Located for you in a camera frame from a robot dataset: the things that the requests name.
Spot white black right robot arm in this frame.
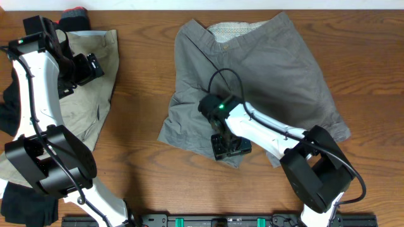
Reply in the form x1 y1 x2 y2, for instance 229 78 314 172
198 95 355 226

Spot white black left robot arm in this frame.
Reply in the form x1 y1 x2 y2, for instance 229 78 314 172
4 30 134 226

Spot grey shorts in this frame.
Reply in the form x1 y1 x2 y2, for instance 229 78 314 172
158 13 351 158

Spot black garment with red trim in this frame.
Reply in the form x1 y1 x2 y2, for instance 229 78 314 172
1 7 91 136

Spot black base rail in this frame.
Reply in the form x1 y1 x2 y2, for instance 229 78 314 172
61 213 379 227

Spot white garment under pile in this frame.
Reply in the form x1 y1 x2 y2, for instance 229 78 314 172
1 125 97 197

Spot khaki shorts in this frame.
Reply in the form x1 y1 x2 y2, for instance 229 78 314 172
0 29 120 190

